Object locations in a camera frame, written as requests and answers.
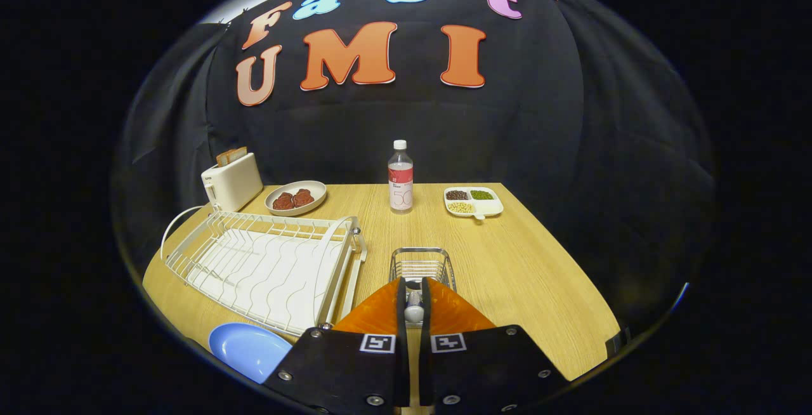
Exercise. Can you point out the small black clamp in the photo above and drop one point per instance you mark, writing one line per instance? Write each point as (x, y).
(618, 342)

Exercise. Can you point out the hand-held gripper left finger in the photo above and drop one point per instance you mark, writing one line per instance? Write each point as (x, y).
(342, 370)

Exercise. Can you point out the beige round plate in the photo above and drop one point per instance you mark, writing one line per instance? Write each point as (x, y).
(314, 190)

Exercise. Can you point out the blue plate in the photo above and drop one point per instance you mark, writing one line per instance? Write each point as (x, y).
(247, 348)

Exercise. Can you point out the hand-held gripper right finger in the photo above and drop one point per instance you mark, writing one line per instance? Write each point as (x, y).
(488, 370)

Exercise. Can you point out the red meat piece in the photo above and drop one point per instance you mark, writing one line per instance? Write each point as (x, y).
(283, 202)
(303, 198)

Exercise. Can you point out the clear water bottle red label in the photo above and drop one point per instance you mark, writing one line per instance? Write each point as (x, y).
(400, 186)

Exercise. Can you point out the metal spoon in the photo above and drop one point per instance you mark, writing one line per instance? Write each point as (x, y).
(414, 306)

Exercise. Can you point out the white toaster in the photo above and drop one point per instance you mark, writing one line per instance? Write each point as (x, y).
(235, 183)

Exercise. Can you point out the toasted bread slice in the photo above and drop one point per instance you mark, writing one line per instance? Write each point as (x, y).
(238, 153)
(224, 158)

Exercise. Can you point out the white divided dish with beans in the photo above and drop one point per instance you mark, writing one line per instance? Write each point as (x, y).
(491, 207)

